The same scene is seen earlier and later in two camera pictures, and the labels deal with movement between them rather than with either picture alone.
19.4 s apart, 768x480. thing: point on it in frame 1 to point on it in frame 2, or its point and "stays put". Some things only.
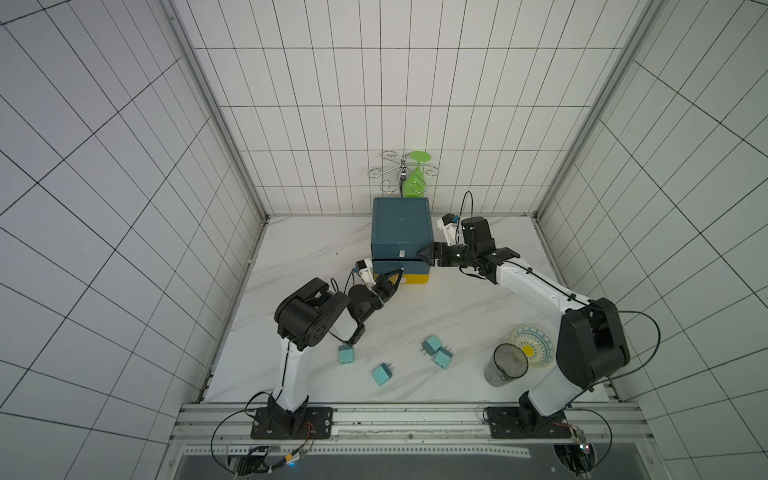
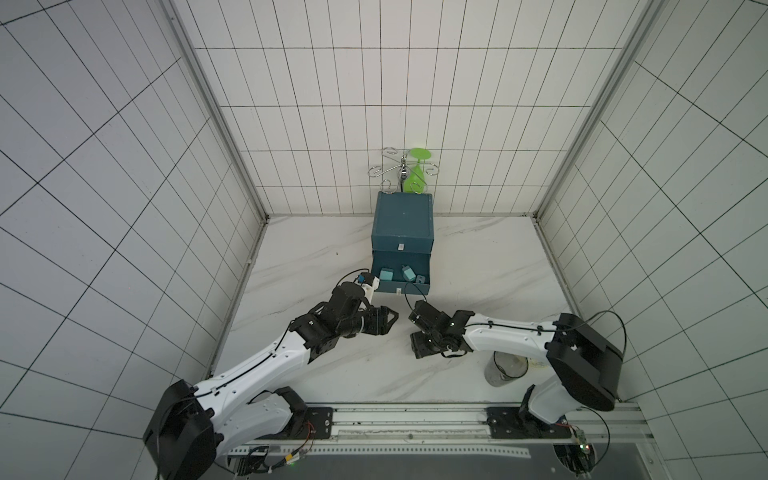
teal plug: x=346 y=354 to x=408 y=273
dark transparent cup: x=507 y=364 stays put
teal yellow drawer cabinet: x=400 y=228 stays put
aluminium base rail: x=215 y=428 stays put
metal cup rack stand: x=395 y=176 stays put
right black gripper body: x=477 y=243 to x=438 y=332
